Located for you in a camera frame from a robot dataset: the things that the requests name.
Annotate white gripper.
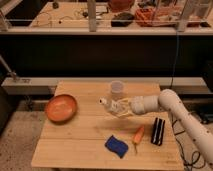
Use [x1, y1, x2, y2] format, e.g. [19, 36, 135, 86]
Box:
[109, 95, 159, 118]

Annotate small clear plastic bottle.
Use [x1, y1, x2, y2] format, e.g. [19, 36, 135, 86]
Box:
[99, 98, 127, 117]

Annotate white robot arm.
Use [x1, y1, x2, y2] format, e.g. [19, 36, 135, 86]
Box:
[109, 89, 213, 169]

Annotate translucent plastic cup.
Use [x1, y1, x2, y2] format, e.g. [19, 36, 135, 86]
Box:
[110, 81, 124, 100]

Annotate orange carrot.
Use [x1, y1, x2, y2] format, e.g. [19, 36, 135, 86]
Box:
[132, 126, 145, 153]

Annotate blue sponge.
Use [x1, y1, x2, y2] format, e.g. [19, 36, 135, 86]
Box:
[105, 135, 129, 158]

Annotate black rectangular block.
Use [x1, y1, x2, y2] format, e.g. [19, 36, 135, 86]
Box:
[151, 118, 165, 146]

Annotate orange bowl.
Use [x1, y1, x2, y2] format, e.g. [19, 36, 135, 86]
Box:
[45, 94, 77, 122]

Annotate black object on bench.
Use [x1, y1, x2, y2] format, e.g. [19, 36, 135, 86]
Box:
[111, 12, 134, 27]

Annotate orange crate on bench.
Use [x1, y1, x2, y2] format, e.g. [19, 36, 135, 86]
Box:
[135, 7, 181, 27]

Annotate black floor cables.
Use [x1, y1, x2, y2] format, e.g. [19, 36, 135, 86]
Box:
[170, 111, 209, 171]

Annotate blue hanging cable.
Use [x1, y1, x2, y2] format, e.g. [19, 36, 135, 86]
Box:
[169, 31, 181, 89]

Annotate wooden post on bench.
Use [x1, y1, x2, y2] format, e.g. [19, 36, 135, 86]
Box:
[87, 0, 96, 32]

